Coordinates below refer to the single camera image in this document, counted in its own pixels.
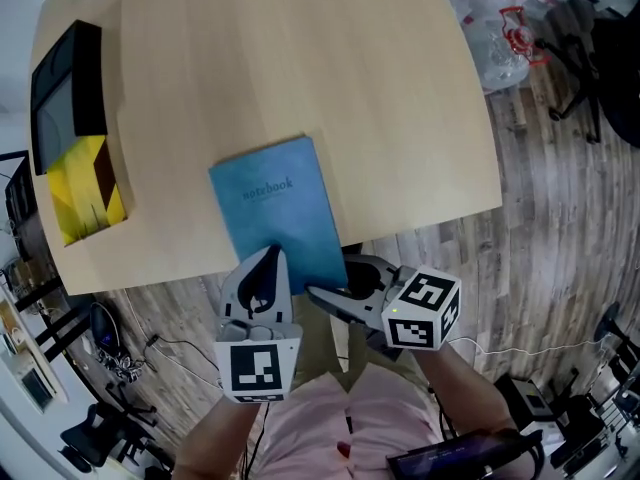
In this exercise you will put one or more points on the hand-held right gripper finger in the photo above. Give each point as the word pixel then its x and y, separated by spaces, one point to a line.
pixel 350 310
pixel 367 278

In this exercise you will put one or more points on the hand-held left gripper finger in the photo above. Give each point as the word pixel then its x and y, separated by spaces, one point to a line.
pixel 231 293
pixel 285 298

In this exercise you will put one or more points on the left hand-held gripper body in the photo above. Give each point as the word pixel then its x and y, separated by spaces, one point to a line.
pixel 252 365

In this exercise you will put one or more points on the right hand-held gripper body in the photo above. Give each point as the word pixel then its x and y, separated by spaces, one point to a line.
pixel 425 298

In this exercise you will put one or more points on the blue notebook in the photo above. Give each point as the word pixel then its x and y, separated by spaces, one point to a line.
pixel 280 203

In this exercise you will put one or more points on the black and yellow tray box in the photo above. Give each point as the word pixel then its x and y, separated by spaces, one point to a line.
pixel 75 133

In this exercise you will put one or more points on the person's right forearm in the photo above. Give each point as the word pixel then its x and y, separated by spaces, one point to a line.
pixel 465 393

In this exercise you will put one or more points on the person's left forearm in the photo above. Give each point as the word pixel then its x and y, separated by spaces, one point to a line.
pixel 215 443

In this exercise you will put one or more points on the black office chair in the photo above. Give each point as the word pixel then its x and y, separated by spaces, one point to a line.
pixel 100 433
pixel 620 83

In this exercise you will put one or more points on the person's khaki trousers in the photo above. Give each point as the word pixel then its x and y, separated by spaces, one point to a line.
pixel 320 348

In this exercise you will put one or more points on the person's pink shirt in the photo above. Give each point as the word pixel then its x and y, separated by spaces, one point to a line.
pixel 320 428

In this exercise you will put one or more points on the black rounded floor device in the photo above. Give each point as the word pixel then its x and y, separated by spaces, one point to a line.
pixel 106 330

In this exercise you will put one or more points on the black equipment case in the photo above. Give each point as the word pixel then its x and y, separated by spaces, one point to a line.
pixel 525 398

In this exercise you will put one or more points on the black round stand base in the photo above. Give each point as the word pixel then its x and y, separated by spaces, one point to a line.
pixel 607 323

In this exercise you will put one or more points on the side desk with black legs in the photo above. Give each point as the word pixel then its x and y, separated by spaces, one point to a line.
pixel 25 368

